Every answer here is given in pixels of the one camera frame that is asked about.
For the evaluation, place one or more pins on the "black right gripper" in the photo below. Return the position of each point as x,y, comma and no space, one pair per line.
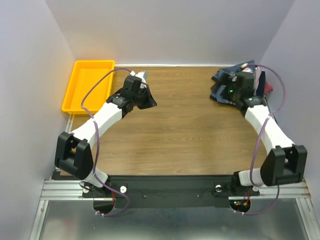
225,89

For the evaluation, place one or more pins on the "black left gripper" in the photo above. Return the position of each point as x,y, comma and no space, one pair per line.
150,102

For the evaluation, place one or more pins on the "blue-grey tank top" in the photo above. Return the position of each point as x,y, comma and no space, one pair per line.
217,88

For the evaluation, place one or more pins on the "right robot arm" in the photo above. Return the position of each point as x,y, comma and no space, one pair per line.
285,162

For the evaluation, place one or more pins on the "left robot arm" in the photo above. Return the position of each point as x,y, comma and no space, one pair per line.
74,150

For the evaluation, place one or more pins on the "dark navy folded tank top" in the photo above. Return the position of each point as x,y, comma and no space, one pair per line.
260,91

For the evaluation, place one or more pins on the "pink folded tank top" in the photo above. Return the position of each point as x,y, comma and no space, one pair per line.
258,73

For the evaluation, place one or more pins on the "maroon folded tank top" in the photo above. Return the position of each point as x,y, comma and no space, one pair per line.
267,89

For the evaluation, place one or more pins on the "yellow plastic tray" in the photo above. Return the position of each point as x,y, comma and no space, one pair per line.
85,74

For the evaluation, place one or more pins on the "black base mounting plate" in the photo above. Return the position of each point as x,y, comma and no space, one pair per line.
178,191

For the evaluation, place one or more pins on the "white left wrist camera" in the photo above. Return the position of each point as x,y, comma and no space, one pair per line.
143,75

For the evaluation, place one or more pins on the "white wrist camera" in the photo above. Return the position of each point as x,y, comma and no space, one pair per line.
143,75
246,68

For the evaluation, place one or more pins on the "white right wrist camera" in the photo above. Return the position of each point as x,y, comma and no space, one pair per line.
246,68

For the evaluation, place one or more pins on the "aluminium frame rail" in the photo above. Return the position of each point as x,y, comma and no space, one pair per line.
61,190

